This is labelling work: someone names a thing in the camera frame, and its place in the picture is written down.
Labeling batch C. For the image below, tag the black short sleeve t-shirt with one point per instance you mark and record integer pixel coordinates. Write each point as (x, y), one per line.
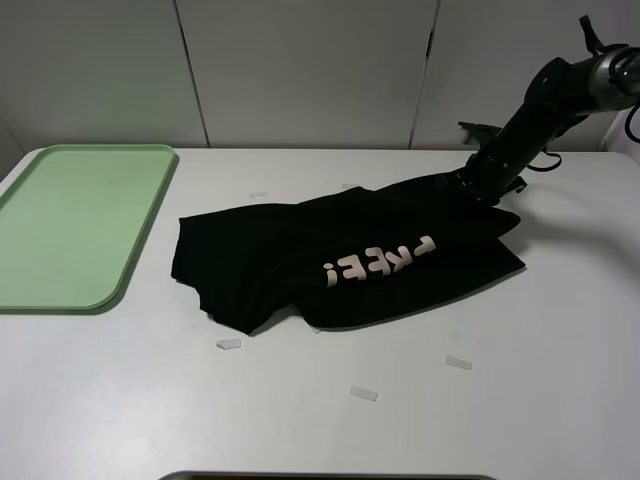
(345, 260)

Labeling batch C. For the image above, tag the light green plastic tray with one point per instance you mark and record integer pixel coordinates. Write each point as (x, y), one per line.
(73, 221)

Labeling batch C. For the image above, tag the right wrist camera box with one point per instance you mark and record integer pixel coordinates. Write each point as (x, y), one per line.
(478, 134)

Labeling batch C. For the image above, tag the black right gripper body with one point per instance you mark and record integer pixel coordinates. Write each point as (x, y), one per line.
(481, 181)

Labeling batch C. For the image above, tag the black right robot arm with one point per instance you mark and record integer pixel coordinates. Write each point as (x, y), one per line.
(561, 96)

